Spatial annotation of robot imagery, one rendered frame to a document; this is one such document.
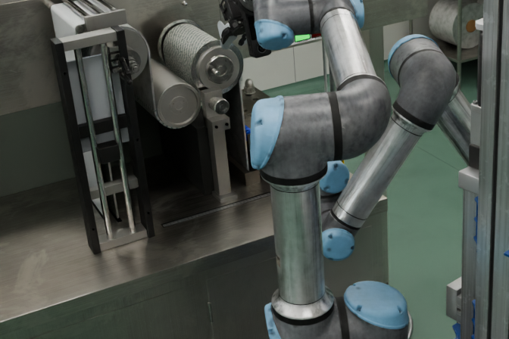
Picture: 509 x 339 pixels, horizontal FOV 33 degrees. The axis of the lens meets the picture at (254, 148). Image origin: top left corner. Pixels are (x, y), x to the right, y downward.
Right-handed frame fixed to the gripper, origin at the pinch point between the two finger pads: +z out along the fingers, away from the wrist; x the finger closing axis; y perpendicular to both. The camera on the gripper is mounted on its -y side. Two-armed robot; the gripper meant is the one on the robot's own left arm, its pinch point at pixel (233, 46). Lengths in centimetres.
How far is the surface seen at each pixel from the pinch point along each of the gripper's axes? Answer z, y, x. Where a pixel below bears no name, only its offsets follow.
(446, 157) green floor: 200, -9, -176
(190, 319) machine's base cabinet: 33, -55, 23
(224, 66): 18.0, 2.2, -3.3
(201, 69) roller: 18.2, 2.9, 2.8
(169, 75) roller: 26.3, 6.2, 8.9
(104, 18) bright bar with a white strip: 4.8, 15.8, 26.3
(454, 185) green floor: 179, -27, -160
